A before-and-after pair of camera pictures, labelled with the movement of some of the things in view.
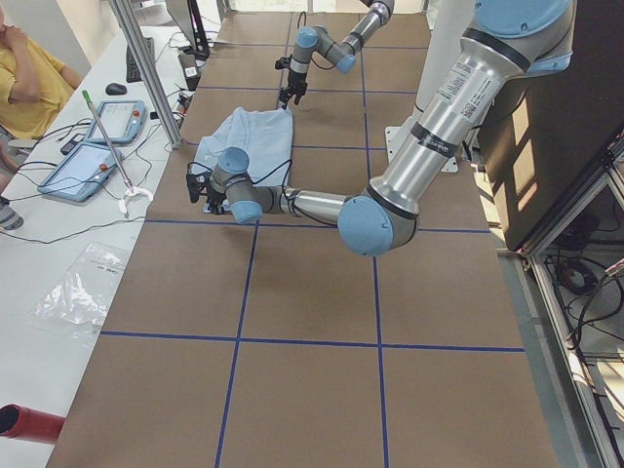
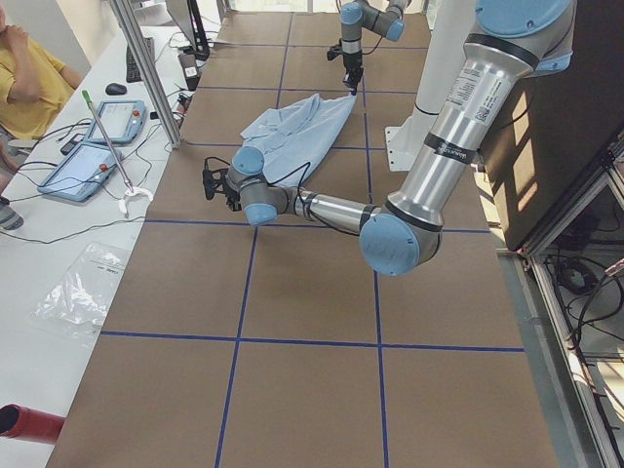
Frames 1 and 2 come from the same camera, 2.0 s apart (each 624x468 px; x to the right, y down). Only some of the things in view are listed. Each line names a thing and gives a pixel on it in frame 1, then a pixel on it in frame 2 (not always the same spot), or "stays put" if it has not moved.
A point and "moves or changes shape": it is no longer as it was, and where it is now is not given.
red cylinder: [17, 421] stays put
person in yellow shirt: [33, 75] stays put
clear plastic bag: [78, 300] stays put
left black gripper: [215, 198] → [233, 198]
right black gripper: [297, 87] → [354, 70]
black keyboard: [133, 74] stays put
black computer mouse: [114, 89] stays put
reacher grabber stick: [131, 191] stays put
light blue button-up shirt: [264, 136] moves or changes shape
